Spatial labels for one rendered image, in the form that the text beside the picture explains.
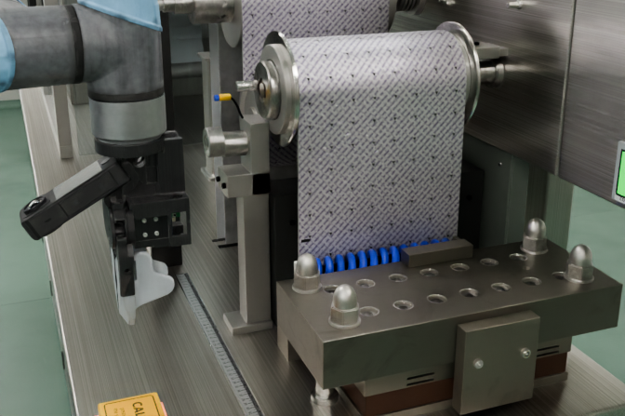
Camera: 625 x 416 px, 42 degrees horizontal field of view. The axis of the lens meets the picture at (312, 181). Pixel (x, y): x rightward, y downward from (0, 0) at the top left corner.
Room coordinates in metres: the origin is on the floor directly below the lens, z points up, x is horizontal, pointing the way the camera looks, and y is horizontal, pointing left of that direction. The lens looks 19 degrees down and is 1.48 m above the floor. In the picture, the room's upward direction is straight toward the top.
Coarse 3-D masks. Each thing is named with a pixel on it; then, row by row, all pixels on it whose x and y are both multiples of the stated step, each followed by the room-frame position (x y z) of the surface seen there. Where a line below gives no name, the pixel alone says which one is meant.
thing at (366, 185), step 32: (320, 128) 0.98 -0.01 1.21; (352, 128) 1.00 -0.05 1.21; (384, 128) 1.01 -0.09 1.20; (416, 128) 1.03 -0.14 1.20; (448, 128) 1.05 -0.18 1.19; (320, 160) 0.98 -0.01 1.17; (352, 160) 1.00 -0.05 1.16; (384, 160) 1.01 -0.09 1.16; (416, 160) 1.03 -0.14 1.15; (448, 160) 1.05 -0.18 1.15; (320, 192) 0.98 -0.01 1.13; (352, 192) 1.00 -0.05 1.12; (384, 192) 1.01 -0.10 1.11; (416, 192) 1.03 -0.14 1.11; (448, 192) 1.05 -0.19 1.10; (320, 224) 0.98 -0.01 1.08; (352, 224) 1.00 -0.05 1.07; (384, 224) 1.01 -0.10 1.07; (416, 224) 1.03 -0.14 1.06; (448, 224) 1.05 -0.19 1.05; (320, 256) 0.98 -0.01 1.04
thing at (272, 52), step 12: (264, 48) 1.05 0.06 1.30; (276, 48) 1.01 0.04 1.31; (276, 60) 1.00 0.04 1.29; (468, 60) 1.07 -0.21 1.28; (288, 72) 0.98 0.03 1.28; (468, 72) 1.06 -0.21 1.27; (288, 84) 0.98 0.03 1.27; (468, 84) 1.06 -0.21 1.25; (288, 96) 0.97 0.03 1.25; (468, 96) 1.07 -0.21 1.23; (288, 108) 0.97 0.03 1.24; (276, 120) 1.01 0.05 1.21; (288, 120) 0.98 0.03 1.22; (276, 132) 1.01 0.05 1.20
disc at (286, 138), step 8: (272, 32) 1.04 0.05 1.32; (272, 40) 1.04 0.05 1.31; (280, 40) 1.01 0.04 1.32; (288, 48) 0.99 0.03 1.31; (288, 56) 0.98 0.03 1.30; (288, 64) 0.98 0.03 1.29; (296, 72) 0.97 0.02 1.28; (296, 80) 0.96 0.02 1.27; (296, 88) 0.96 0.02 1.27; (296, 96) 0.96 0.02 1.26; (296, 104) 0.96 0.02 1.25; (296, 112) 0.96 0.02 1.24; (296, 120) 0.96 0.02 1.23; (288, 128) 0.99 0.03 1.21; (296, 128) 0.97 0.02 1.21; (272, 136) 1.05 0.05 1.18; (280, 136) 1.02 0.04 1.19; (288, 136) 0.99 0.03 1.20; (280, 144) 1.02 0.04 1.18; (288, 144) 0.99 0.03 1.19
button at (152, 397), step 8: (120, 400) 0.82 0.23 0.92; (128, 400) 0.82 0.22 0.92; (136, 400) 0.82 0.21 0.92; (144, 400) 0.82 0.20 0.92; (152, 400) 0.82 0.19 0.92; (104, 408) 0.81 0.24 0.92; (112, 408) 0.81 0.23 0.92; (120, 408) 0.81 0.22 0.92; (128, 408) 0.81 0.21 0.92; (136, 408) 0.81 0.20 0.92; (144, 408) 0.81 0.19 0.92; (152, 408) 0.81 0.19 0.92; (160, 408) 0.81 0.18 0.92
